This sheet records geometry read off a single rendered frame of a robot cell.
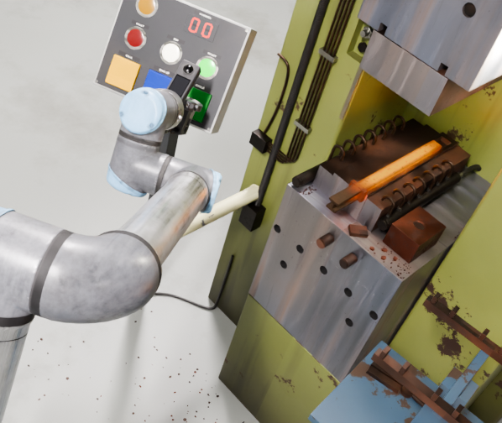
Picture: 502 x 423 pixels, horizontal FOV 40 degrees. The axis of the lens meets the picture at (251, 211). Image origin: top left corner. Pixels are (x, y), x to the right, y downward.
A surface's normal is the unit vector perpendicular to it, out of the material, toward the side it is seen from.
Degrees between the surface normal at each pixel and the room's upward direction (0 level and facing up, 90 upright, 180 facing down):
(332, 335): 90
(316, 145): 90
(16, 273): 53
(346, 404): 0
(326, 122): 90
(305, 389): 90
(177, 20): 60
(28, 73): 0
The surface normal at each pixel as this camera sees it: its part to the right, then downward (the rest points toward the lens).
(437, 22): -0.70, 0.36
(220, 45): -0.19, 0.16
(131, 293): 0.77, 0.26
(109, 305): 0.56, 0.50
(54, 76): 0.22, -0.70
